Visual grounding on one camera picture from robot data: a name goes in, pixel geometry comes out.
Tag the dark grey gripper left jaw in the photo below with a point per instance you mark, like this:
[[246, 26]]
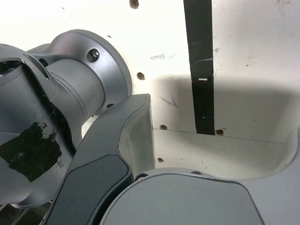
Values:
[[98, 178]]

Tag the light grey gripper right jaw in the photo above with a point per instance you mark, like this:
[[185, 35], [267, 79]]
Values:
[[178, 201]]

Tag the black tape strip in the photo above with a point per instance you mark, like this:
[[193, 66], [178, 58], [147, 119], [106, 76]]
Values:
[[201, 70]]

